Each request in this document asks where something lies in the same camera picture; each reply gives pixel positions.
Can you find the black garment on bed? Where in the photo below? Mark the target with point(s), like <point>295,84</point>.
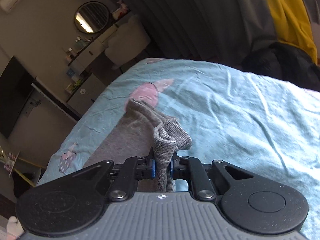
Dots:
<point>284,62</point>

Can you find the white grey dressing table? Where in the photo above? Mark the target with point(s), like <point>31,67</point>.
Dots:
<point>92,50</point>

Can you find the white drawer cabinet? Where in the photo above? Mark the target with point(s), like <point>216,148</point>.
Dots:
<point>86,94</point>

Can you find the light blue bed sheet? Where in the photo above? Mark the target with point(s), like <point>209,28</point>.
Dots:
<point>261,124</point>

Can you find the grey curtain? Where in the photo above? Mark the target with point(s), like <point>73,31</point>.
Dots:
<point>222,30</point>

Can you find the yellow cloth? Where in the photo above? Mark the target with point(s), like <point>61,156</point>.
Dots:
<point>292,25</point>

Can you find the round side table yellow legs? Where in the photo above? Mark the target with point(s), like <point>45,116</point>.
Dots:
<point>30,172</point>

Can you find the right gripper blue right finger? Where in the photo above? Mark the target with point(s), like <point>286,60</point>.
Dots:
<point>179,167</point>

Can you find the grey sweat pants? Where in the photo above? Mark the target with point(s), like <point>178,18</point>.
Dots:
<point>139,130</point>

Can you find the wall power socket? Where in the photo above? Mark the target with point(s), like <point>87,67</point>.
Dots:
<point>30,105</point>

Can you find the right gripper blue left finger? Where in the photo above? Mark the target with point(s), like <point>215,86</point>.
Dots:
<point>146,168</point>

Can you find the black wall television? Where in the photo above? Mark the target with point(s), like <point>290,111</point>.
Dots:
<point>15,90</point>

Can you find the round black framed mirror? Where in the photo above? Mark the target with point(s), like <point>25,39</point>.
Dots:
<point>91,17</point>

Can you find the flower bouquet on table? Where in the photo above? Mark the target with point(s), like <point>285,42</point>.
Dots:
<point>8,160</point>

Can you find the white shell back chair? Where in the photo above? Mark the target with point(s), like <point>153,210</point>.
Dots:
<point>128,42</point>

